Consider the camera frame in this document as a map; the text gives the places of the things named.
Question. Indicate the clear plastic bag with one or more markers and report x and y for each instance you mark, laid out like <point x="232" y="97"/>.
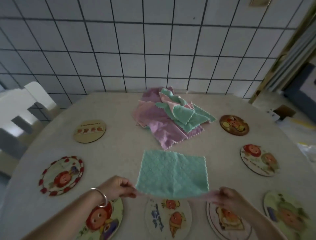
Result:
<point x="296" y="133"/>

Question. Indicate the dark blue panel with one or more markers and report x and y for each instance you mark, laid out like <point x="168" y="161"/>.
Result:
<point x="301" y="96"/>

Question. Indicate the gold wall fitting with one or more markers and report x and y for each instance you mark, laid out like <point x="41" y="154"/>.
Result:
<point x="259" y="2"/>

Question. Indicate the person's left forearm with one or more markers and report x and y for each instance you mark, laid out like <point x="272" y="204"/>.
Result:
<point x="61" y="222"/>

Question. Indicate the white ice cream coaster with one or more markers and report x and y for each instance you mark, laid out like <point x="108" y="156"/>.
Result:
<point x="170" y="217"/>

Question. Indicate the dark brown round coaster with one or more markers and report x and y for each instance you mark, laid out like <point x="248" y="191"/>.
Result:
<point x="233" y="124"/>

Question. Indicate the golden door frame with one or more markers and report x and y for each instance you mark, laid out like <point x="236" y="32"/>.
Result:
<point x="256" y="94"/>

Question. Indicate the person's right forearm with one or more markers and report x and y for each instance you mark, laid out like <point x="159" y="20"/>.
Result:
<point x="261" y="227"/>

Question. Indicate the pink rimmed cartoon coaster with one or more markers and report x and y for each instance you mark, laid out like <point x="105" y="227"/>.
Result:
<point x="227" y="220"/>

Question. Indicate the beige round coaster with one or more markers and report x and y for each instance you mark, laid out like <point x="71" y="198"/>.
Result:
<point x="89" y="132"/>

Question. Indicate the person's left hand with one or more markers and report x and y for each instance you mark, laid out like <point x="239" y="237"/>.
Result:
<point x="118" y="186"/>

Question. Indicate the pile of cloths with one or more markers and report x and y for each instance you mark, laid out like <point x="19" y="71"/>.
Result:
<point x="163" y="123"/>

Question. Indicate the white wooden chair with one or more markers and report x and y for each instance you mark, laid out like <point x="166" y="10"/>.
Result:
<point x="14" y="103"/>

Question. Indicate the person's right hand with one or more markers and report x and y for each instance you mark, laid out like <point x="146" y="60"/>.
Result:
<point x="232" y="201"/>

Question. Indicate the brown cardboard box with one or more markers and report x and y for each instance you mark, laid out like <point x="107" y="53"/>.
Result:
<point x="285" y="112"/>

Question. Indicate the red bordered round coaster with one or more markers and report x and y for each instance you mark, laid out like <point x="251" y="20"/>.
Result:
<point x="61" y="176"/>

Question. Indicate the yellow green cartoon coaster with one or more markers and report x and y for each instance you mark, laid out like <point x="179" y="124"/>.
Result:
<point x="108" y="222"/>

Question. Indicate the pink cloth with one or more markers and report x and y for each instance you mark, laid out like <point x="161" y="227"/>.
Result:
<point x="172" y="173"/>

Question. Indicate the two faces round coaster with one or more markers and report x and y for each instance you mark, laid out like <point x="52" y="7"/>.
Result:
<point x="259" y="160"/>

